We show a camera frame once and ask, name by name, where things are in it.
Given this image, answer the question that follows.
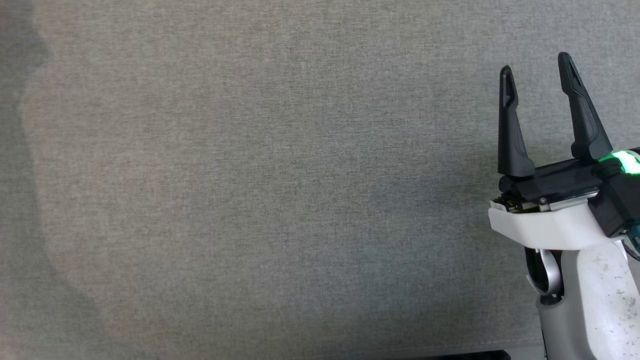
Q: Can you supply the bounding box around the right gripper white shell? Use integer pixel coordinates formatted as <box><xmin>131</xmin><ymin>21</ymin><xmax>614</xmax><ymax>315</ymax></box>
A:
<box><xmin>488</xmin><ymin>51</ymin><xmax>640</xmax><ymax>250</ymax></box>

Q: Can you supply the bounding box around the grey fabric sofa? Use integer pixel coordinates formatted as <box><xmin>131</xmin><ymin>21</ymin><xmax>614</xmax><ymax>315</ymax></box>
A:
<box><xmin>0</xmin><ymin>0</ymin><xmax>640</xmax><ymax>360</ymax></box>

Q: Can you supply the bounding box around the right black cable teal plug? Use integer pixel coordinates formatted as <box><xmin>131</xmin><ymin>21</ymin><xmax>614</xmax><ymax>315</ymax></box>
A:
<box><xmin>622</xmin><ymin>225</ymin><xmax>640</xmax><ymax>261</ymax></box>

